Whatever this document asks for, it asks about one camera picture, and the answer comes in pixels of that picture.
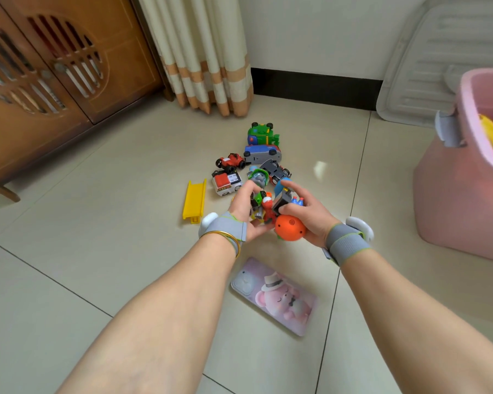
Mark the person's left hand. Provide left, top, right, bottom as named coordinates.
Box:
left=229, top=180, right=274, bottom=243

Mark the person's right hand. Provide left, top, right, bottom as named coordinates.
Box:
left=278, top=180, right=341, bottom=248

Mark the blue and black toy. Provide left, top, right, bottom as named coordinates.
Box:
left=271, top=179, right=305, bottom=216

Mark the orange ball toy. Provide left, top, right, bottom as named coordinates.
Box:
left=274, top=214, right=308, bottom=243

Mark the red toy figure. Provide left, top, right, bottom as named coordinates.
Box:
left=260, top=192, right=278, bottom=225

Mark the green and grey toy figure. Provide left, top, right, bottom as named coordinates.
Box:
left=246, top=167, right=272, bottom=189

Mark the person's left forearm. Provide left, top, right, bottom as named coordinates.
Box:
left=57, top=235, right=241, bottom=394

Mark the person's right forearm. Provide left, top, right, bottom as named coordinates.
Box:
left=339, top=249, right=493, bottom=394

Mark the grey wristband with white tracker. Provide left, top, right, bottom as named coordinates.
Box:
left=197, top=213, right=248, bottom=245
left=322, top=217, right=375, bottom=267

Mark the gold bangle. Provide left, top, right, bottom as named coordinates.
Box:
left=200, top=230, right=242, bottom=259

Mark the black and grey toy car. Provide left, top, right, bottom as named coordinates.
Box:
left=259, top=159, right=293, bottom=185

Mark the white and red toy truck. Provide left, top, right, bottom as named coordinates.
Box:
left=211, top=168, right=243, bottom=198

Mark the blue and grey toy bus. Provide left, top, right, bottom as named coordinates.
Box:
left=243, top=144, right=283, bottom=166

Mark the phone with pink bear case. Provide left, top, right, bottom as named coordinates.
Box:
left=230, top=257, right=318, bottom=337

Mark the yellow toy track piece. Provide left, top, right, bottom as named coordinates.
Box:
left=182, top=178, right=208, bottom=225

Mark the red toy motorcycle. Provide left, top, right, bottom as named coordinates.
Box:
left=215, top=152, right=247, bottom=170

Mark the green toy car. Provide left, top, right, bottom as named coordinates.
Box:
left=246, top=121, right=281, bottom=147

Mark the pink plastic storage bin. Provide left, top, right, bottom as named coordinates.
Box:
left=412, top=68, right=493, bottom=265

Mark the grey bin latch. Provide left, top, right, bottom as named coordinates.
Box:
left=434, top=110, right=465, bottom=148

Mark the beige striped curtain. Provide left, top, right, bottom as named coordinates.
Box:
left=136, top=0, right=254, bottom=118

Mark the grey plastic bin lid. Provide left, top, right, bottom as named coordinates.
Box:
left=376, top=0, right=493, bottom=128

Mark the yellow toy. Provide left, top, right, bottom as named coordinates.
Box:
left=478, top=114, right=493, bottom=151

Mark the wooden cabinet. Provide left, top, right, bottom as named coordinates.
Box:
left=0, top=0, right=176, bottom=203

